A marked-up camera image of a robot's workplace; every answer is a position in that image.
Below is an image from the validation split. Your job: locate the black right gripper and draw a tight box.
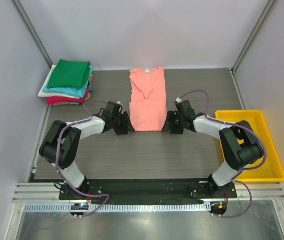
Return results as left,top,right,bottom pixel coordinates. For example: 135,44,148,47
162,110,185,135

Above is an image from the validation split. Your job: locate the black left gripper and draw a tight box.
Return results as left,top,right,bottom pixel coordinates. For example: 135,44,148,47
112,111,134,136

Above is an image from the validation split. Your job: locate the salmon pink t shirt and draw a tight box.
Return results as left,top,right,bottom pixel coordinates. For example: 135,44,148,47
129,67,167,132

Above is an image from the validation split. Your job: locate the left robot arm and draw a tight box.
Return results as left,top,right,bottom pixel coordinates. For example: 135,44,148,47
39,101,135,200

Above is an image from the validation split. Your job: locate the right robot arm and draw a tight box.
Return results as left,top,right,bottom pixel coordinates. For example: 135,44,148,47
162,100,267,198

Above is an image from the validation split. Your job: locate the beige folded t shirt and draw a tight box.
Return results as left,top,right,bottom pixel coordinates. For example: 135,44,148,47
80,75,93,102

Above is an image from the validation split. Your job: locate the grey folded t shirt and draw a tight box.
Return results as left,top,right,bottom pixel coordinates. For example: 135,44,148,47
68,77,94,106

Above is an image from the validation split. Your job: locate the cyan folded t shirt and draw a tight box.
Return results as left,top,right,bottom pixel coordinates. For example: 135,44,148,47
44,66,93,98

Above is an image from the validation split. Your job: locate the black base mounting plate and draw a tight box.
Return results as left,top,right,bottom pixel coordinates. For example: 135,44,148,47
59,177,237,205

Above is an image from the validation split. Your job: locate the green folded t shirt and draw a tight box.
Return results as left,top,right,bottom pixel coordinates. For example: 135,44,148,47
47,59,91,89

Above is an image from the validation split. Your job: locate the red folded t shirt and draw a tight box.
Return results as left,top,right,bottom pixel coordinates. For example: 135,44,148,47
46,87,90,106

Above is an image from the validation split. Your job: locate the white folded t shirt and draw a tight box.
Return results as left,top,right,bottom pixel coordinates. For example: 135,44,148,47
38,65,78,99

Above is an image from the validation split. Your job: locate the yellow plastic bin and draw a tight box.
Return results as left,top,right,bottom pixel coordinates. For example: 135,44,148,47
215,109,284,183

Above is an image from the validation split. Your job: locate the slotted cable duct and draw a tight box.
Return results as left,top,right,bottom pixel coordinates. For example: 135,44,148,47
23,202,211,213

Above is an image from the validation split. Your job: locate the right aluminium frame post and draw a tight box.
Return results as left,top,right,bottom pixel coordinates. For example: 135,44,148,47
230,0,278,75

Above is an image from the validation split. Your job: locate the aluminium frame post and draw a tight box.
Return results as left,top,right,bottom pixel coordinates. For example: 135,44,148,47
230,0,278,75
10,0,53,67

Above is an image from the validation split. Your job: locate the left aluminium frame post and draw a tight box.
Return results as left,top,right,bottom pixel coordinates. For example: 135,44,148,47
10,0,53,67

